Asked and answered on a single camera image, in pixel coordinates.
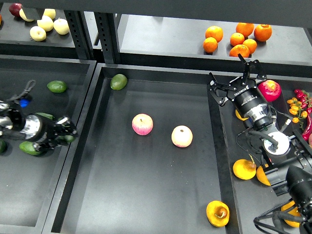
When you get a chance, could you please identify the pale yellow pink apple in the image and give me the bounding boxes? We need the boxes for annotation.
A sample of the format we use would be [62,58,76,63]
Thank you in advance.
[171,125,193,148]

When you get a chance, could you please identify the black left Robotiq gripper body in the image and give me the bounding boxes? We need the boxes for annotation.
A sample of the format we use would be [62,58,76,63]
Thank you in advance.
[36,117,58,144]

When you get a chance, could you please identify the yellow pear under right gripper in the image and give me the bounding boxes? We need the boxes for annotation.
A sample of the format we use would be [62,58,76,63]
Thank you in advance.
[235,109,248,121]

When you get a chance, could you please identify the black shelf upright posts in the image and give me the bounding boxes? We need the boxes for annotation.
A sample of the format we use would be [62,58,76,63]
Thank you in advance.
[64,10,121,64]

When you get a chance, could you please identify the dark green avocado upright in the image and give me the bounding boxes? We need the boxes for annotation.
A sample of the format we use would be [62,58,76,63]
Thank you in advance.
[58,135,76,144]

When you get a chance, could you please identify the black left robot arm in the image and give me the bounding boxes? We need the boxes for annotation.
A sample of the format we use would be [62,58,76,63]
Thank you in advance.
[0,80,78,156]

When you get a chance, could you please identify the pale yellow pear half hidden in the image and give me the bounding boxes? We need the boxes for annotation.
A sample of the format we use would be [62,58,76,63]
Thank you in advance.
[19,9,34,22]

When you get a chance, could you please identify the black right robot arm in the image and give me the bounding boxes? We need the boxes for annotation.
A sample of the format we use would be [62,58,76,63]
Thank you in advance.
[207,60,312,234]

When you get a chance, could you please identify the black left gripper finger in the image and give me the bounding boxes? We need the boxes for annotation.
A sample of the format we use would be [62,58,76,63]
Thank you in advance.
[33,139,61,152]
[56,116,78,137]

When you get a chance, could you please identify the red apple right tray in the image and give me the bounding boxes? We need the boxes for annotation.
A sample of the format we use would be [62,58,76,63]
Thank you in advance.
[258,80,281,102]

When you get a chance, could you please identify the orange lower left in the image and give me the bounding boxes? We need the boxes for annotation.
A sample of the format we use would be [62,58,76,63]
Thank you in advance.
[203,37,218,53]

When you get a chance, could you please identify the orange top middle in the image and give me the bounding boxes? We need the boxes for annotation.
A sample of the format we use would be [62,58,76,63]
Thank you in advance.
[236,22,254,38]

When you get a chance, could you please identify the pale yellow pear middle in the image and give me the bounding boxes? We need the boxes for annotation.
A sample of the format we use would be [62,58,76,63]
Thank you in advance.
[37,15,54,32]

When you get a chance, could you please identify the red chili pepper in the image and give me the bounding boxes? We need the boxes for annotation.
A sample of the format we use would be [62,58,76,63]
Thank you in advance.
[302,114,312,141]

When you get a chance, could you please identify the black tray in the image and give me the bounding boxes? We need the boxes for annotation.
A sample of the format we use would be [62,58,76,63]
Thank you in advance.
[206,80,312,234]
[43,64,232,234]
[0,55,96,234]

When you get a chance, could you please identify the pink red apple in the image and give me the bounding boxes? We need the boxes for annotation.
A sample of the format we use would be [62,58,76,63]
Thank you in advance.
[132,113,154,136]

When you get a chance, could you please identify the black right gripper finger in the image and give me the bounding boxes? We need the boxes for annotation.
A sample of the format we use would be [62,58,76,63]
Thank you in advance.
[238,54,266,84]
[207,72,233,106]

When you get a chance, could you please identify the green avocado tray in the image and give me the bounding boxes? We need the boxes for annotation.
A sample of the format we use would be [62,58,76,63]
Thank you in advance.
[47,80,67,93]
[35,112,55,120]

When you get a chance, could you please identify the yellow pear in centre tray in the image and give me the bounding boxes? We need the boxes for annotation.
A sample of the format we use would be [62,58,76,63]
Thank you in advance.
[206,200,230,227]

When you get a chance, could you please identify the orange top right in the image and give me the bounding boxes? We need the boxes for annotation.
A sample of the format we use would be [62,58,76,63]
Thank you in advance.
[253,24,273,42]

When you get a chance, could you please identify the orange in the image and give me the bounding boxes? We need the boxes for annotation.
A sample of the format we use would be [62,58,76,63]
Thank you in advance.
[253,24,273,42]
[205,25,223,42]
[243,39,257,55]
[229,44,250,58]
[230,32,245,46]
[203,37,218,53]
[236,22,254,38]

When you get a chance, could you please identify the orange centre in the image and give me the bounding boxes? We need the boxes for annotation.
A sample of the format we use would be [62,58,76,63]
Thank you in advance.
[230,32,245,46]

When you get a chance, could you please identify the pale yellow pear front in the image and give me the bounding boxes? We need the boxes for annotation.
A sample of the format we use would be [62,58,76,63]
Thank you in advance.
[30,26,46,41]

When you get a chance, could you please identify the orange right lower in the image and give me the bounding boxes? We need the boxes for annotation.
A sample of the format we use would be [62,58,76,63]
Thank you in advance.
[243,39,257,55]

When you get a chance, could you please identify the black left tray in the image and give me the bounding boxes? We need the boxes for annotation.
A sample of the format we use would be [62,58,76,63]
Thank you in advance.
[0,55,96,234]

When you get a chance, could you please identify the yellow pear right tray middle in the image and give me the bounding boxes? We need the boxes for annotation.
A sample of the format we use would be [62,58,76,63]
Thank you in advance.
[233,154,256,180]

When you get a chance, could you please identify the green avocado at tray corner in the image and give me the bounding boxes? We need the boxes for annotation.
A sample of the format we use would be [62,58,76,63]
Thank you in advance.
[110,74,128,90]

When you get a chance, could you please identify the dark red apple on shelf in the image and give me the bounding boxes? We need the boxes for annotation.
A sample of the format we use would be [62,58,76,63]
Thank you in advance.
[9,3,22,18]

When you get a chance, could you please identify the cherry tomato bunch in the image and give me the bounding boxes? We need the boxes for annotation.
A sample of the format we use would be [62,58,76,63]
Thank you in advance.
[287,89,312,123]

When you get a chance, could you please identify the orange top left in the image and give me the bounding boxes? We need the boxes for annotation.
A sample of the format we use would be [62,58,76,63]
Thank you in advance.
[205,25,223,42]

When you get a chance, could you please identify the black centre tray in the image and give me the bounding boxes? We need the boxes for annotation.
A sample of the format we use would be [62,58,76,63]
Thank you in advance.
[43,64,232,234]

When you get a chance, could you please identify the black right tray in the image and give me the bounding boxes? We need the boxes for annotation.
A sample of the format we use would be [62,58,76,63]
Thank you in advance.
[206,80,312,234]

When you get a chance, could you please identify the pale yellow pear back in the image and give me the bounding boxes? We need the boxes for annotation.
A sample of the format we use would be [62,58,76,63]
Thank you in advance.
[43,8,56,20]

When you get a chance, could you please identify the orange front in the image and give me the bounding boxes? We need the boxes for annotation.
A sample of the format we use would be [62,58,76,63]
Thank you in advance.
[229,44,250,58]

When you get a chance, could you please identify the green avocado left tray top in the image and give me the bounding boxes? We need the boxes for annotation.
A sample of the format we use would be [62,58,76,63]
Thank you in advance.
[47,80,67,93]

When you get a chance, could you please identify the yellow pear beside arm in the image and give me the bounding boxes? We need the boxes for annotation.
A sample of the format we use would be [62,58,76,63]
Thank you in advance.
[256,166,271,186]

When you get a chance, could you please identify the green avocado left tray upper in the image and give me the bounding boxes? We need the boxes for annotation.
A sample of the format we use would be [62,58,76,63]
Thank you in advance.
[35,112,55,120]

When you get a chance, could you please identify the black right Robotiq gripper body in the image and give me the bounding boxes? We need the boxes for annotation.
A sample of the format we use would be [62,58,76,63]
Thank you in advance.
[227,77,268,115]

